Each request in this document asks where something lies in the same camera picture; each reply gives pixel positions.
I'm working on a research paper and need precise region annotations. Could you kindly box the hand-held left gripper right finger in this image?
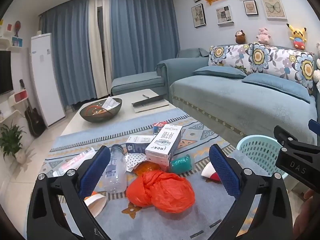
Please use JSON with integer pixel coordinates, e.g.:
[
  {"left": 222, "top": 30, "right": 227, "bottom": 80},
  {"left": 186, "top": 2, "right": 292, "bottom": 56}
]
[{"left": 209, "top": 144, "right": 293, "bottom": 240}]

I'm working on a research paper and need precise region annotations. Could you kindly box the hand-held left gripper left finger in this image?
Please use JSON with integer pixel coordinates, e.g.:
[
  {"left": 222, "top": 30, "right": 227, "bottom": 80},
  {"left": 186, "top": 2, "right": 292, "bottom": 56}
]
[{"left": 26, "top": 145, "right": 112, "bottom": 240}]

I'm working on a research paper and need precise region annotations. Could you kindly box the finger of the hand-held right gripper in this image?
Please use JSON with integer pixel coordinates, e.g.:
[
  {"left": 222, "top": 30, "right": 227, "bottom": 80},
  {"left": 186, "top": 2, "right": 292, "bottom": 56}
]
[
  {"left": 274, "top": 125, "right": 320, "bottom": 153},
  {"left": 308, "top": 119, "right": 320, "bottom": 132}
]

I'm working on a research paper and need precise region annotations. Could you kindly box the clear plastic bottle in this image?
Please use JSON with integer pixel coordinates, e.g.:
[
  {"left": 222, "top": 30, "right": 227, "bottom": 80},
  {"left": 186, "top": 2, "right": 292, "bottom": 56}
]
[{"left": 102, "top": 144, "right": 128, "bottom": 193}]

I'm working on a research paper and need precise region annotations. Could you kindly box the pink clear packet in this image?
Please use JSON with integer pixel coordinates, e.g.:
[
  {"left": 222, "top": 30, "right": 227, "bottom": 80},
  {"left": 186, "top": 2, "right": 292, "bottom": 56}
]
[{"left": 52, "top": 147, "right": 97, "bottom": 178}]

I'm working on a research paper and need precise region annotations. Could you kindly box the teal plastic laundry basket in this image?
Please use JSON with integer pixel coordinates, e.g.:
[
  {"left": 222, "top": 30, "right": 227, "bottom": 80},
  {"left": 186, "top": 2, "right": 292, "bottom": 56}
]
[{"left": 236, "top": 135, "right": 288, "bottom": 178}]

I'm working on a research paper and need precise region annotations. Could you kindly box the white polka dot bag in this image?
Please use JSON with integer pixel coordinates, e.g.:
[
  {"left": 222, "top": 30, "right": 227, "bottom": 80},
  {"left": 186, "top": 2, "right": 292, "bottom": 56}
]
[{"left": 125, "top": 152, "right": 148, "bottom": 172}]

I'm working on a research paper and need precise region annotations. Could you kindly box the small white blue box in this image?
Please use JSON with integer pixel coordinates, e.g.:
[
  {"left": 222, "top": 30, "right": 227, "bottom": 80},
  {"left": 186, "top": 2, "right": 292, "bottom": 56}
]
[{"left": 126, "top": 135, "right": 155, "bottom": 153}]

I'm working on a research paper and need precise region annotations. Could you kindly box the orange plastic bag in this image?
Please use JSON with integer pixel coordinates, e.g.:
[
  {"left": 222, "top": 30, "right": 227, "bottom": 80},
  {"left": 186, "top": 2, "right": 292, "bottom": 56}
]
[{"left": 126, "top": 170, "right": 195, "bottom": 214}]

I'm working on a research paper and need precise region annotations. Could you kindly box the large white carton box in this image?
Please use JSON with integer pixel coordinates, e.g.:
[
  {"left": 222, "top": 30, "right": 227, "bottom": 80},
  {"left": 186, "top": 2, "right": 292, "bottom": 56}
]
[{"left": 145, "top": 124, "right": 183, "bottom": 167}]

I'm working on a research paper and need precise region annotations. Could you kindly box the person's right hand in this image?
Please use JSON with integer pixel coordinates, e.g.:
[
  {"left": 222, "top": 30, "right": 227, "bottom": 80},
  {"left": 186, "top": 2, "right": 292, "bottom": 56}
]
[{"left": 293, "top": 189, "right": 320, "bottom": 236}]

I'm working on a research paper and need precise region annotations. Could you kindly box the red white paper cup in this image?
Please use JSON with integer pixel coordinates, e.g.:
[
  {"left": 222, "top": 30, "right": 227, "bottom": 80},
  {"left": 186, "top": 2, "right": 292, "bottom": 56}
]
[{"left": 201, "top": 162, "right": 222, "bottom": 182}]

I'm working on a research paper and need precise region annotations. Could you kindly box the blue patterned table mat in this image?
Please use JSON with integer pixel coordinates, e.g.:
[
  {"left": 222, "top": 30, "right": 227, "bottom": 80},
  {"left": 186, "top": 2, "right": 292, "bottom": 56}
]
[{"left": 37, "top": 107, "right": 250, "bottom": 240}]

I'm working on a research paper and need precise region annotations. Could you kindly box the orange white paper cup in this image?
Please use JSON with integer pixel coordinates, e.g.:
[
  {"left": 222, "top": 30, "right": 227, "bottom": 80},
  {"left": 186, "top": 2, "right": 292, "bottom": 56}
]
[{"left": 84, "top": 191, "right": 107, "bottom": 217}]

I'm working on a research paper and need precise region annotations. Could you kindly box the crumpled teal plastic bag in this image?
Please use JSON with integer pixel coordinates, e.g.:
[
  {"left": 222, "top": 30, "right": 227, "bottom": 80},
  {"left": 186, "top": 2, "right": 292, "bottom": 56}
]
[{"left": 171, "top": 154, "right": 192, "bottom": 174}]

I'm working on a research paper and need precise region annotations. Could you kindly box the large blue pillow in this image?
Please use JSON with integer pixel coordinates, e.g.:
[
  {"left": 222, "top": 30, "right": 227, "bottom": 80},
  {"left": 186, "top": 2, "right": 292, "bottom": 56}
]
[{"left": 242, "top": 73, "right": 310, "bottom": 103}]

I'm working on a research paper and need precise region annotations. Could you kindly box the white coffee table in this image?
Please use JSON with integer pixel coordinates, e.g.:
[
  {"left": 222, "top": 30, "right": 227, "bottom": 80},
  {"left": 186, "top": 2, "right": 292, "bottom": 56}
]
[{"left": 61, "top": 89, "right": 175, "bottom": 137}]

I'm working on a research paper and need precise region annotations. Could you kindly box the orange transparent packet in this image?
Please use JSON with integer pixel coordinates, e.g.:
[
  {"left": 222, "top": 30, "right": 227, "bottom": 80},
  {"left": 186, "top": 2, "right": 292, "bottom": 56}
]
[{"left": 132, "top": 162, "right": 160, "bottom": 174}]

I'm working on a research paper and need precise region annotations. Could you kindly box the dark round bowl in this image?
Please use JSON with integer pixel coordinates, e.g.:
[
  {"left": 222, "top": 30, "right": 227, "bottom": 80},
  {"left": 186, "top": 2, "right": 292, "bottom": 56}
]
[{"left": 79, "top": 98, "right": 123, "bottom": 123}]

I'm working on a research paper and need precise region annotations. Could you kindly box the blue fabric sofa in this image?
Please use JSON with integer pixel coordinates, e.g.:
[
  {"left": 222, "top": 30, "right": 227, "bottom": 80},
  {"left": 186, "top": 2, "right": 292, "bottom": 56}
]
[{"left": 111, "top": 44, "right": 320, "bottom": 145}]

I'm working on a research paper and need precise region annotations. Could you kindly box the white paper in bowl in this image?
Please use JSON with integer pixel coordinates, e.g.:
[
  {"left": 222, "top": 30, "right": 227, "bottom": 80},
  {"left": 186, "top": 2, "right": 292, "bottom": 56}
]
[{"left": 100, "top": 97, "right": 121, "bottom": 110}]

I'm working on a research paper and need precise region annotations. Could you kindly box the long floral back cushion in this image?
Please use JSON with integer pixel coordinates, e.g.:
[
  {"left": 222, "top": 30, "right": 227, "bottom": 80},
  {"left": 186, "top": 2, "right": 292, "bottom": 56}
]
[{"left": 249, "top": 42, "right": 315, "bottom": 94}]

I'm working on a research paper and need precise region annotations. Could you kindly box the small red blue box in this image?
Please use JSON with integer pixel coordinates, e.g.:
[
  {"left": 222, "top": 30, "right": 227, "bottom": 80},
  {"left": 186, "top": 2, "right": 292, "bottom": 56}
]
[{"left": 153, "top": 122, "right": 168, "bottom": 134}]

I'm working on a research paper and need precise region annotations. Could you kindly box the black acoustic guitar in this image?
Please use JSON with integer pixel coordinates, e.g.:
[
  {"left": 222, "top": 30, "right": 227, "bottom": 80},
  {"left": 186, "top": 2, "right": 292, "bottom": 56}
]
[{"left": 19, "top": 79, "right": 46, "bottom": 137}]

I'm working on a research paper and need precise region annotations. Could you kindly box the small blue pillow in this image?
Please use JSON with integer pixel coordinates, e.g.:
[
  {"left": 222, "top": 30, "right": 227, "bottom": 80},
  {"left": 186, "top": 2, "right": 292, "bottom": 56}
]
[{"left": 192, "top": 66, "right": 247, "bottom": 79}]

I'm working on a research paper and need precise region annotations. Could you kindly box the green potted plant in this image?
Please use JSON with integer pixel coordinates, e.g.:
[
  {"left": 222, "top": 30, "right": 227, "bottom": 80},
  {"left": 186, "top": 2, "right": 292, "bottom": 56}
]
[{"left": 0, "top": 121, "right": 27, "bottom": 163}]

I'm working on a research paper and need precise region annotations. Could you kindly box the yellow plush toy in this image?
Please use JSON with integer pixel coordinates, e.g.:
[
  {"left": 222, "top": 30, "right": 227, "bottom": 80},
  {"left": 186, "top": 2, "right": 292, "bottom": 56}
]
[{"left": 286, "top": 23, "right": 307, "bottom": 50}]

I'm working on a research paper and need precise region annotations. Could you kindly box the short floral back cushion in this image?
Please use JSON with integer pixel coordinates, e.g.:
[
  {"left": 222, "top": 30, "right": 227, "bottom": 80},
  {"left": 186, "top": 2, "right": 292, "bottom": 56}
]
[{"left": 209, "top": 44, "right": 253, "bottom": 74}]

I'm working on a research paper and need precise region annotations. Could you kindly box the pink pig plush toy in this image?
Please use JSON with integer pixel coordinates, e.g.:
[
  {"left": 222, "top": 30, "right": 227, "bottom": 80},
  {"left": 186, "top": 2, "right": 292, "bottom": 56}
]
[{"left": 256, "top": 27, "right": 272, "bottom": 44}]

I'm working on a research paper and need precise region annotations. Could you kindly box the white refrigerator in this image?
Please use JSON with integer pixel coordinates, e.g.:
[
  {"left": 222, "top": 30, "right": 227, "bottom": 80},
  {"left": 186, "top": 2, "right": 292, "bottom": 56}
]
[{"left": 30, "top": 33, "right": 66, "bottom": 127}]

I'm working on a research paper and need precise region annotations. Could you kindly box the brown monkey plush toy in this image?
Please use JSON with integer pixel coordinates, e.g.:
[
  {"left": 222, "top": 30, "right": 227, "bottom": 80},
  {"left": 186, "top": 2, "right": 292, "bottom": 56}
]
[{"left": 234, "top": 30, "right": 247, "bottom": 44}]

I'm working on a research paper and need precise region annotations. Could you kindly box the blue curtain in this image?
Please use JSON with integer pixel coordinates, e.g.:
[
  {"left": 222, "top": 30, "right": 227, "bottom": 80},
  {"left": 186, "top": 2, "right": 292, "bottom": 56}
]
[
  {"left": 110, "top": 0, "right": 180, "bottom": 75},
  {"left": 40, "top": 0, "right": 98, "bottom": 108}
]

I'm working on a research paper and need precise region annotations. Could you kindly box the white curtain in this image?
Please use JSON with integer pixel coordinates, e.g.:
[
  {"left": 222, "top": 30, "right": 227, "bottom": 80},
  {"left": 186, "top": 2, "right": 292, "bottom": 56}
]
[{"left": 88, "top": 0, "right": 113, "bottom": 98}]

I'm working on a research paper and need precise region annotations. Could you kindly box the small dark framed picture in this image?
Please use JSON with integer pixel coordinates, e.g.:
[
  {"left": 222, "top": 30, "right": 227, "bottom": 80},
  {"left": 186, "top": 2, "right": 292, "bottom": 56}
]
[{"left": 243, "top": 0, "right": 258, "bottom": 15}]

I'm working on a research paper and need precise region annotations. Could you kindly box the newspaper print canvas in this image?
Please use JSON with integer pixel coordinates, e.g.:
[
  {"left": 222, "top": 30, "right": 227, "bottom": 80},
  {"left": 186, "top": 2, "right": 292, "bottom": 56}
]
[{"left": 216, "top": 5, "right": 234, "bottom": 25}]

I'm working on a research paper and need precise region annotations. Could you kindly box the black television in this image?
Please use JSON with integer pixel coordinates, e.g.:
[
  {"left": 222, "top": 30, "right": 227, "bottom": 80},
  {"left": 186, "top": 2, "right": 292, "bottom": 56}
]
[{"left": 0, "top": 50, "right": 13, "bottom": 95}]

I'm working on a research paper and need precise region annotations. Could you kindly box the orange cord in bowl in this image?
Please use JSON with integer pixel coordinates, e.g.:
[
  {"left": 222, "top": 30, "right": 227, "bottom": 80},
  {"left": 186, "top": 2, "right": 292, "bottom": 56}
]
[{"left": 86, "top": 105, "right": 106, "bottom": 116}]

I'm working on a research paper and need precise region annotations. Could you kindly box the red white wall cubby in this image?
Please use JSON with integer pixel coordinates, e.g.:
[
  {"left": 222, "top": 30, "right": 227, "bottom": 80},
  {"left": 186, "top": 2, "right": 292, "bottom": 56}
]
[{"left": 9, "top": 90, "right": 28, "bottom": 105}]

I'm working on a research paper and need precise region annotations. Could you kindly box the butterfly picture frame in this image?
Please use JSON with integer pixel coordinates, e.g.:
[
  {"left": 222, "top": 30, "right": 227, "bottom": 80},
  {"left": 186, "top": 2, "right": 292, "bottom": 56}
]
[{"left": 262, "top": 0, "right": 286, "bottom": 20}]

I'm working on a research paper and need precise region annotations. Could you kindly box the tall black picture frame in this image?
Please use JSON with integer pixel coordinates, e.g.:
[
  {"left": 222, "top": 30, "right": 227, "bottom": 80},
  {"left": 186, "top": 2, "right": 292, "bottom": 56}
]
[{"left": 191, "top": 4, "right": 206, "bottom": 28}]

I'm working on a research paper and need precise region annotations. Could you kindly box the white wall shelf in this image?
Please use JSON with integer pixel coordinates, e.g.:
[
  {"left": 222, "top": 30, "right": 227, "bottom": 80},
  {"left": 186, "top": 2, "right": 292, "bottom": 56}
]
[{"left": 0, "top": 37, "right": 23, "bottom": 52}]

